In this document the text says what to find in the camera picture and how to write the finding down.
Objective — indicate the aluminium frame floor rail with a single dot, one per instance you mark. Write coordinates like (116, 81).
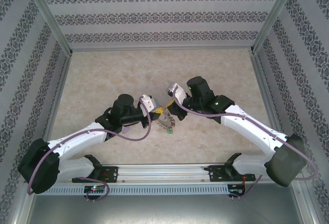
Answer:
(267, 95)
(57, 95)
(162, 49)

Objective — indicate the aluminium frame post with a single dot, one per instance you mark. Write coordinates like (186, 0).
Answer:
(272, 16)
(48, 16)

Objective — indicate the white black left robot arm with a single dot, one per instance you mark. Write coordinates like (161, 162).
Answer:
(77, 136)

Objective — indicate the small green circuit board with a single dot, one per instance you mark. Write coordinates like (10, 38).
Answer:
(95, 188)
(236, 191)

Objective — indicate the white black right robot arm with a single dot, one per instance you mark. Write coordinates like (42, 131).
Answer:
(252, 129)

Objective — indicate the green tag key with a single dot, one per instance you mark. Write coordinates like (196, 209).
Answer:
(169, 132)

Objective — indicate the metal disc keyring organizer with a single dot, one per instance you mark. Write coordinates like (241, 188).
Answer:
(167, 122)

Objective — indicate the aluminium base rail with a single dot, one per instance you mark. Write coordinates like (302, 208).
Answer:
(164, 174)

